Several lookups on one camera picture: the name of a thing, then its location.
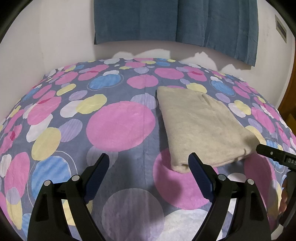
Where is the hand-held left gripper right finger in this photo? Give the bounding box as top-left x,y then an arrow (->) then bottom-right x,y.
188,152 -> 271,241

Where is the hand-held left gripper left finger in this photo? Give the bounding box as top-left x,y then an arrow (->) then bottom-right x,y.
27,153 -> 110,241

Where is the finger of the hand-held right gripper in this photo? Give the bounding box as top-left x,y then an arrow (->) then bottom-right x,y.
255,144 -> 287,164

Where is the beige sweater with flower print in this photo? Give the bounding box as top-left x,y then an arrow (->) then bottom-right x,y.
155,86 -> 260,174

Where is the person's right hand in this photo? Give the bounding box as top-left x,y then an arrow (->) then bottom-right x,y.
279,171 -> 289,215

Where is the wooden door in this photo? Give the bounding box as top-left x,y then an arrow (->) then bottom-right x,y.
277,87 -> 296,131

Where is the polka dot bed sheet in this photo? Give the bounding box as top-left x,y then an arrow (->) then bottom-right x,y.
0,57 -> 296,241

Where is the blue curtain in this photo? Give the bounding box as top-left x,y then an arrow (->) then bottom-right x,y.
93,0 -> 259,67

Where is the wall vent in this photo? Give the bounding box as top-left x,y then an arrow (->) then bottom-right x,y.
275,14 -> 287,43

